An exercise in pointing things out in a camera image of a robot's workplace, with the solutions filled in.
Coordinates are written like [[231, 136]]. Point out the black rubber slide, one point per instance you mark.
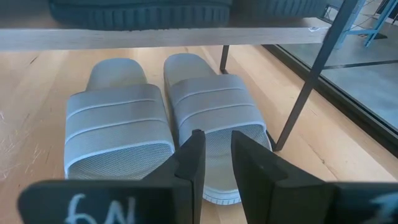
[[280, 7], [140, 15]]

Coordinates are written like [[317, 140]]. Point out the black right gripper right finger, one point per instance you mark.
[[280, 199]]

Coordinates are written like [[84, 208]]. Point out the black aluminium table frame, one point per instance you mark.
[[357, 112]]

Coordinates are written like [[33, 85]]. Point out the wooden shelf black frame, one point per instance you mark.
[[155, 39]]

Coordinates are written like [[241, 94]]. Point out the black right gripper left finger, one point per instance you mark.
[[124, 202]]

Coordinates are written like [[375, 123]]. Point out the grey rubber slide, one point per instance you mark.
[[214, 102], [115, 118]]

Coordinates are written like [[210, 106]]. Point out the blue metal stand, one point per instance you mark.
[[377, 21]]

